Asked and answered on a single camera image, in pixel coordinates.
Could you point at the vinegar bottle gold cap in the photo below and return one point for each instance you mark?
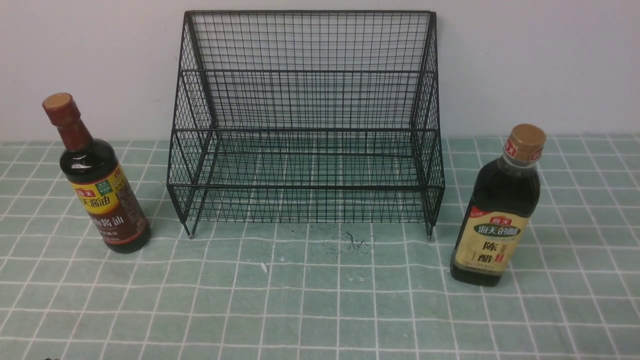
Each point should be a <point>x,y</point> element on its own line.
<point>505,195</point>

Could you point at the green checked tablecloth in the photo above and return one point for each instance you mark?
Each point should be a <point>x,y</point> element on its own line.
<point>334,291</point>

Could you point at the soy sauce bottle red cap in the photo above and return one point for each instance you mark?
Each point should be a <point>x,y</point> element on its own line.
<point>98,179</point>

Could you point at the black wire mesh shelf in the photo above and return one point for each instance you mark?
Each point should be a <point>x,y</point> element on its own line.
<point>307,116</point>

